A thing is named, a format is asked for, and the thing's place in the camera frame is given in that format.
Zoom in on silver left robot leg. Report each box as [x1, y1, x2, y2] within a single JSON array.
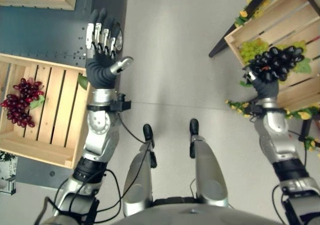
[[122, 123, 158, 217]]

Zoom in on printed picture card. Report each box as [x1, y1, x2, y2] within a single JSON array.
[[0, 150, 18, 196]]

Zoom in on black grape bunch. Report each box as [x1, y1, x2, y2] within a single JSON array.
[[249, 45, 305, 82]]

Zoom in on grey robot torso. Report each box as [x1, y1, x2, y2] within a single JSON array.
[[113, 196, 288, 225]]

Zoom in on dark metal shelf board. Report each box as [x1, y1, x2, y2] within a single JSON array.
[[0, 0, 129, 190]]

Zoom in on black stand with leaf garland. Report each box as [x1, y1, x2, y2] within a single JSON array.
[[208, 0, 320, 158]]

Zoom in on green grape bunch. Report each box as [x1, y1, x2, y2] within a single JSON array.
[[239, 37, 307, 65]]

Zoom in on red grape bunch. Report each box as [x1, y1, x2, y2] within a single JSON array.
[[0, 77, 45, 128]]

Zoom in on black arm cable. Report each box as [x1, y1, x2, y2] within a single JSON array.
[[44, 113, 153, 225]]

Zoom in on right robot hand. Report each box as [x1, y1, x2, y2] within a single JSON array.
[[242, 65, 280, 100]]

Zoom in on green leaf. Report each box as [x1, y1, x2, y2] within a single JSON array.
[[77, 72, 89, 91]]

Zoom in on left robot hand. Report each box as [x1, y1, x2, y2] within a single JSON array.
[[85, 8, 134, 90]]

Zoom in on silver robot leg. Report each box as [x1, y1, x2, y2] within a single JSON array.
[[188, 118, 229, 209], [122, 123, 158, 217]]

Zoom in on silver right robot leg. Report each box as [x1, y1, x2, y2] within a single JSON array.
[[188, 118, 229, 209]]

